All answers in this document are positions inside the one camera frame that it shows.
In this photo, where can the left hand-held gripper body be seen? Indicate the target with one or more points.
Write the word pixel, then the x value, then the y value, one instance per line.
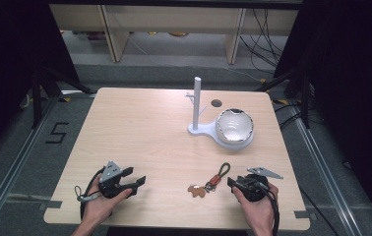
pixel 109 173

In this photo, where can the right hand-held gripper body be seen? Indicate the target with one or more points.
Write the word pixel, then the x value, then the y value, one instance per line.
pixel 253 188

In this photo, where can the person's right hand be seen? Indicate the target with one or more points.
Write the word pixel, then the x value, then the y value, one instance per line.
pixel 258 211

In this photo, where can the person's left hand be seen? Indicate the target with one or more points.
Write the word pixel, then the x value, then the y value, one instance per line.
pixel 97 208

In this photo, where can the white bowl with silver rim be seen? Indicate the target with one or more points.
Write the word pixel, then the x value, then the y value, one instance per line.
pixel 235 126

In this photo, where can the grey tape strip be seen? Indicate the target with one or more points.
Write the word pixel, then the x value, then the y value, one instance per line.
pixel 51 205
pixel 305 215

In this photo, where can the white jewelry stand with pole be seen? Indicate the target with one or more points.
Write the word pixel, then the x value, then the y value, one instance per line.
pixel 196 98

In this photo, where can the black metal stand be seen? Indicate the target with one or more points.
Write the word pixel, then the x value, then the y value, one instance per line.
pixel 36 98
pixel 305 98

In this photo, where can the black curtain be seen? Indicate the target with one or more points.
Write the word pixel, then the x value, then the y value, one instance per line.
pixel 354 82
pixel 10 65

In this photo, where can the aluminium floor rail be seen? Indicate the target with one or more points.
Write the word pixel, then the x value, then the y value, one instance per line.
pixel 13 170
pixel 325 170

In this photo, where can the light wooden desk frame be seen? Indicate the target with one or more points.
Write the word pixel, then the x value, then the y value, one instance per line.
pixel 174 19

